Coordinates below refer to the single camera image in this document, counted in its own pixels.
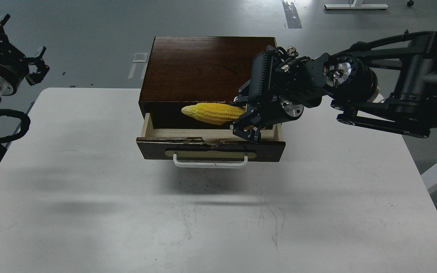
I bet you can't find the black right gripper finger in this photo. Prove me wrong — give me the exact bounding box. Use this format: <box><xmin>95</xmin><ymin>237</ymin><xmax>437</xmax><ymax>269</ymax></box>
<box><xmin>229</xmin><ymin>80</ymin><xmax>253</xmax><ymax>111</ymax></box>
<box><xmin>222</xmin><ymin>107</ymin><xmax>261</xmax><ymax>143</ymax></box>

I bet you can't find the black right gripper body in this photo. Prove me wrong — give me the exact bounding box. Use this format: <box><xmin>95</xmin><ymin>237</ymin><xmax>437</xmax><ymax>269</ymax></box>
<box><xmin>248</xmin><ymin>45</ymin><xmax>322</xmax><ymax>126</ymax></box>

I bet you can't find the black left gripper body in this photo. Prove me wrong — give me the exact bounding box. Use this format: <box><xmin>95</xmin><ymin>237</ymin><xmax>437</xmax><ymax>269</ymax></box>
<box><xmin>0</xmin><ymin>45</ymin><xmax>27</xmax><ymax>96</ymax></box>

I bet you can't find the yellow corn cob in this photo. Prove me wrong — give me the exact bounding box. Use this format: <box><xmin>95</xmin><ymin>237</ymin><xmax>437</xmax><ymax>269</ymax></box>
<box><xmin>181</xmin><ymin>102</ymin><xmax>246</xmax><ymax>127</ymax></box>

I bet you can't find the wooden drawer with white handle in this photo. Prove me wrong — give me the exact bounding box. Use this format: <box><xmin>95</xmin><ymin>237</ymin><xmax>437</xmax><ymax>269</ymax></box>
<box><xmin>136</xmin><ymin>113</ymin><xmax>286</xmax><ymax>169</ymax></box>

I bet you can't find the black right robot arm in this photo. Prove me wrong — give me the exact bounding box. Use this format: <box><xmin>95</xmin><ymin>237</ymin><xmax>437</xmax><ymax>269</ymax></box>
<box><xmin>228</xmin><ymin>31</ymin><xmax>437</xmax><ymax>143</ymax></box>

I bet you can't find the dark wooden cabinet box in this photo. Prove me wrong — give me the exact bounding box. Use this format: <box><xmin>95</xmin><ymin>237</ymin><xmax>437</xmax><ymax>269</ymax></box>
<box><xmin>138</xmin><ymin>36</ymin><xmax>277</xmax><ymax>129</ymax></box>

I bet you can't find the grey floor tape strip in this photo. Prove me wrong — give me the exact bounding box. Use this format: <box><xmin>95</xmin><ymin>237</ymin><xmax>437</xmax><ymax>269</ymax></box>
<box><xmin>281</xmin><ymin>0</ymin><xmax>302</xmax><ymax>29</ymax></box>

